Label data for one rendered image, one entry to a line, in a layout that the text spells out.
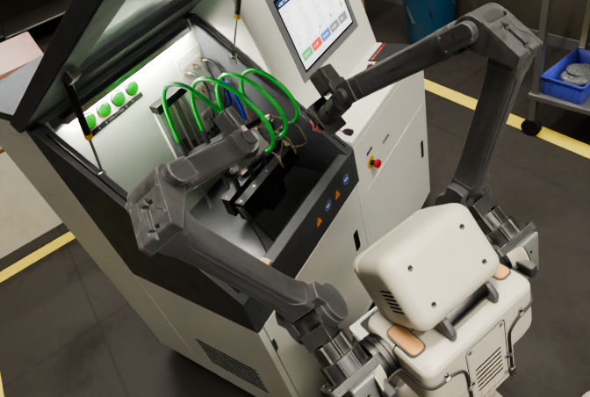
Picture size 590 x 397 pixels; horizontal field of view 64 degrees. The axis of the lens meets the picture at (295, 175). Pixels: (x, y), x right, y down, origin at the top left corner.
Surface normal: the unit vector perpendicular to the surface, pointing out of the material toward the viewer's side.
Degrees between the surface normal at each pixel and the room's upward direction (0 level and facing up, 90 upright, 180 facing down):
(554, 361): 0
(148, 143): 90
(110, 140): 90
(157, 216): 33
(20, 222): 90
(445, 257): 48
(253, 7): 77
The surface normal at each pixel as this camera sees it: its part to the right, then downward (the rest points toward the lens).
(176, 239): 0.15, 0.60
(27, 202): 0.56, 0.44
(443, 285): 0.26, -0.16
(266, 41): 0.76, 0.03
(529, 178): -0.22, -0.73
